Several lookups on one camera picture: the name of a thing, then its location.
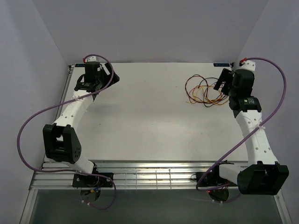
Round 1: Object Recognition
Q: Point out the dark red twisted wire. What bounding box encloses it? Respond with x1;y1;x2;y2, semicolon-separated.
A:
185;74;225;108

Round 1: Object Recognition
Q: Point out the yellow wire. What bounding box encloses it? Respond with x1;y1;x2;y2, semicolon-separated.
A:
188;85;228;106

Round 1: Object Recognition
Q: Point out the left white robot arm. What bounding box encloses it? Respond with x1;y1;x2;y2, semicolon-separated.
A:
43;55;120;187

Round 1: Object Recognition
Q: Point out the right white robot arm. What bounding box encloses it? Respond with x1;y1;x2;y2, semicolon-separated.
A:
211;69;289;196

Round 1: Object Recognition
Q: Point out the right blue label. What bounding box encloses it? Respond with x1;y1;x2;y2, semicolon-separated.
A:
213;63;230;67

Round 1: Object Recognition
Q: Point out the blue label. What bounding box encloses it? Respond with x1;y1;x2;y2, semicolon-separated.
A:
75;63;85;68
213;63;230;67

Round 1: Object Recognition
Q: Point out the left blue label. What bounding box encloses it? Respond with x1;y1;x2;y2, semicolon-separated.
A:
75;63;85;68

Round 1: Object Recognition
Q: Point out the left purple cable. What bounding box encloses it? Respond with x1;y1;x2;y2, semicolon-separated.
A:
17;54;117;210

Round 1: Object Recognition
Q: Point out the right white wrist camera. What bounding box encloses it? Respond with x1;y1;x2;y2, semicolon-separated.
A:
239;58;256;72

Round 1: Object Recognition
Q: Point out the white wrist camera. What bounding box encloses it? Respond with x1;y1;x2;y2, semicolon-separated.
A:
239;58;256;72
84;56;98;63

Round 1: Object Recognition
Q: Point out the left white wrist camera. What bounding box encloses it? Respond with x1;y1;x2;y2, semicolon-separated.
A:
84;56;98;63

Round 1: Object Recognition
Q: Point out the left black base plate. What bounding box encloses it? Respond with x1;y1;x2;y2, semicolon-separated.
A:
72;174;113;188

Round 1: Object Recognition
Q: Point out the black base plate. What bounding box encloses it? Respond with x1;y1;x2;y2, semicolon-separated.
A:
195;171;239;187
72;174;113;188

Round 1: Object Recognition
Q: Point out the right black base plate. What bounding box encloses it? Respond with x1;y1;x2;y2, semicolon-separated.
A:
195;171;239;187

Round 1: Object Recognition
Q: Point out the aluminium rail frame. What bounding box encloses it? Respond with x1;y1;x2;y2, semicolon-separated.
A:
29;63;288;224

